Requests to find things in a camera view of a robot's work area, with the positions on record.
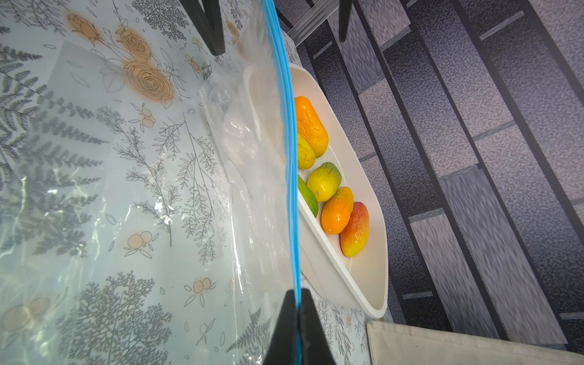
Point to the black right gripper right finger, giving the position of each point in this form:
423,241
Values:
314,346

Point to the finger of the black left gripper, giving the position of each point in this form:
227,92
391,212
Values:
345,7
206,17

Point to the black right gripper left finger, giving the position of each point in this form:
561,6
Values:
283,346

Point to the orange yellow mango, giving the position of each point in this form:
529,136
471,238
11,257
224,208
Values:
310,126

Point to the green yellow mango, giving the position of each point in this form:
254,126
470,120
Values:
325,181

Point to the clear blue-zipper zip-top bag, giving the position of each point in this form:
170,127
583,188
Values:
146,198

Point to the beige canvas tote bag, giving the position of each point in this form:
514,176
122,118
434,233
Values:
391,343

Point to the red orange mango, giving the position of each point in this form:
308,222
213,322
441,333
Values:
356,234

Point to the small yellow mango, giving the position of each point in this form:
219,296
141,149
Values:
305,153

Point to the left aluminium frame post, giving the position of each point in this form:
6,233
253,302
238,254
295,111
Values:
317,15

